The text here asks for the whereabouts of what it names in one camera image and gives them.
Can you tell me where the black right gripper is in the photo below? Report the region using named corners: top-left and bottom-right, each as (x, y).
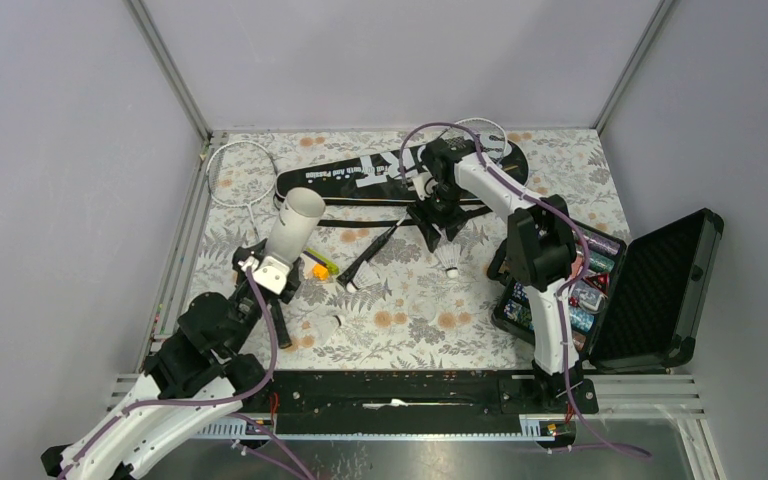
top-left (407, 183), bottom-right (471, 254)

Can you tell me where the white shuttlecock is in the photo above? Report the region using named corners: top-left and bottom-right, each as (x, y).
top-left (301, 313), bottom-right (344, 348)
top-left (434, 243), bottom-right (462, 279)
top-left (345, 261), bottom-right (381, 293)

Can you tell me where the white shuttlecock tube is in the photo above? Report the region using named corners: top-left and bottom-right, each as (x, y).
top-left (265, 187), bottom-right (326, 265)

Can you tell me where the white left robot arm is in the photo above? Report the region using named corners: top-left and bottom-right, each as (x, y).
top-left (41, 239), bottom-right (304, 479)

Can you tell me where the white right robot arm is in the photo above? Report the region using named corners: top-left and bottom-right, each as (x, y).
top-left (407, 139), bottom-right (583, 416)

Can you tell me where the yellow orange small toy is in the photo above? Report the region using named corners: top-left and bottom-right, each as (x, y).
top-left (303, 248), bottom-right (340, 281)

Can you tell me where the black racket bag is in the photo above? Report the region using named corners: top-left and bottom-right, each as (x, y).
top-left (274, 135), bottom-right (531, 230)

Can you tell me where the white racket on bag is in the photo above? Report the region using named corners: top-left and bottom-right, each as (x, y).
top-left (336, 117), bottom-right (507, 292)

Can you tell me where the white racket on left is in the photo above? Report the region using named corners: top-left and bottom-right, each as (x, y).
top-left (205, 139), bottom-right (294, 350)

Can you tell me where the black poker chip case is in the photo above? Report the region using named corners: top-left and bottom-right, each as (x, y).
top-left (487, 209), bottom-right (724, 372)

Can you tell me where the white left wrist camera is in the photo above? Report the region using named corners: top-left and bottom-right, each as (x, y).
top-left (235, 255), bottom-right (292, 295)

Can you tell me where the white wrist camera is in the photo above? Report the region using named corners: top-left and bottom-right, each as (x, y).
top-left (411, 172), bottom-right (437, 201)
top-left (235, 255), bottom-right (292, 295)

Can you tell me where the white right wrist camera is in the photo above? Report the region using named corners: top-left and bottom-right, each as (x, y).
top-left (411, 172), bottom-right (437, 201)

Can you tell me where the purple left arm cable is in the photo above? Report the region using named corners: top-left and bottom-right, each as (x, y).
top-left (56, 264), bottom-right (319, 480)

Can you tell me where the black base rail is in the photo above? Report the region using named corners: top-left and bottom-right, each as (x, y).
top-left (239, 370), bottom-right (599, 439)

